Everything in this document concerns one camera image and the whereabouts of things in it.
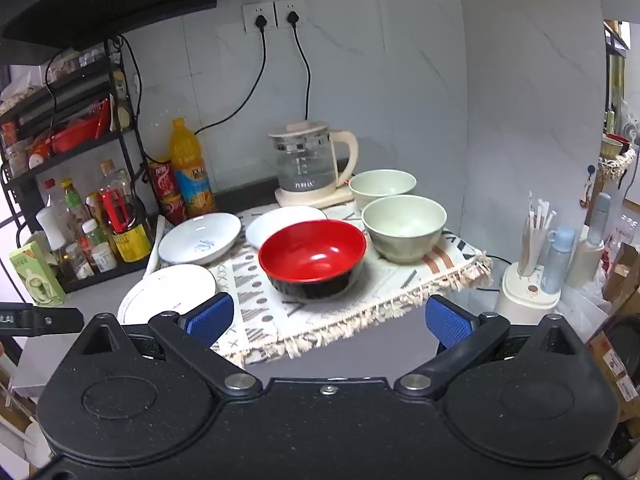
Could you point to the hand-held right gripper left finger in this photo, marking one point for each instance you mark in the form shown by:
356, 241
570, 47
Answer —
212, 317

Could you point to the black metal kitchen rack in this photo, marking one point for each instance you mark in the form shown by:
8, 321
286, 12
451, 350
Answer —
75, 147

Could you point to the red capped clear bottle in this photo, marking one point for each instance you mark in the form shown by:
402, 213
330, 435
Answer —
51, 195

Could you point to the cream chopstick holder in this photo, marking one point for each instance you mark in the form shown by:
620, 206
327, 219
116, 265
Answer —
525, 292

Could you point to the red plastic basin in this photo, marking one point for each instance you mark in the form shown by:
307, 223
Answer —
75, 137

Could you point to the pale green bowl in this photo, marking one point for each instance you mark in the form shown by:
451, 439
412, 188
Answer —
382, 185
402, 225

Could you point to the white capped seasoning bottle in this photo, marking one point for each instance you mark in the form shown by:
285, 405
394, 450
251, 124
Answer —
105, 258

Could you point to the yellow capped sauce bottle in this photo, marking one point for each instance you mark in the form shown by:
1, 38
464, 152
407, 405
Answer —
74, 205

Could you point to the white container blue top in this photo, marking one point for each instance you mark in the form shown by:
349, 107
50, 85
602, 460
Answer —
587, 255

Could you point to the small glass spice jar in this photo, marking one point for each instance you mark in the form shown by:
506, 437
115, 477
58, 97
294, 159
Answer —
77, 262

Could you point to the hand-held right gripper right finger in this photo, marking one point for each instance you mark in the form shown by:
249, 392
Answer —
447, 322

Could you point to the green cardboard box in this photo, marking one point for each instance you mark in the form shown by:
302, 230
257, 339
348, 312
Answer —
35, 272

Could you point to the plain white deep plate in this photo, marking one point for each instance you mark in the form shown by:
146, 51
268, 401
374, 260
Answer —
280, 222

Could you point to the light blue thermos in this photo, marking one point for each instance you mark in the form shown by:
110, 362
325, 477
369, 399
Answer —
556, 260

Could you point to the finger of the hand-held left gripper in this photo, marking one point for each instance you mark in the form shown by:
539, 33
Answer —
60, 321

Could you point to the orange juice bottle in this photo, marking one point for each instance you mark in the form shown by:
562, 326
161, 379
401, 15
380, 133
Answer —
192, 175

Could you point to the bundle of chopsticks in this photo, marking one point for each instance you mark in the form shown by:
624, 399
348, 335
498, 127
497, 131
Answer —
532, 232

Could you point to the brown cardboard box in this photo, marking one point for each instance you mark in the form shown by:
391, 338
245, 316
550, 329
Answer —
612, 365

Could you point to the white wall outlet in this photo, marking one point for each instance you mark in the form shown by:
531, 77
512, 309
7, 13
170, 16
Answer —
252, 12
290, 7

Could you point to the white deep plate blue print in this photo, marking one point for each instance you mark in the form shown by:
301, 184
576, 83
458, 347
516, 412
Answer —
200, 237

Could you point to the red and black bowl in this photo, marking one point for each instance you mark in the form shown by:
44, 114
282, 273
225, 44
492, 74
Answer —
310, 255

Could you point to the white plate ringed rim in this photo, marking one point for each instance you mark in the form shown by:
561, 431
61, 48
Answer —
165, 292

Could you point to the glass electric kettle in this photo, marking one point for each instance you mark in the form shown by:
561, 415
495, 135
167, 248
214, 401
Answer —
302, 165

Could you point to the patterned fringed table cloth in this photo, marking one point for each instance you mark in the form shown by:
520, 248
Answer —
380, 290

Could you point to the cream kettle base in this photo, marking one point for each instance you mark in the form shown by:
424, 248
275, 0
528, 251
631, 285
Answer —
295, 199

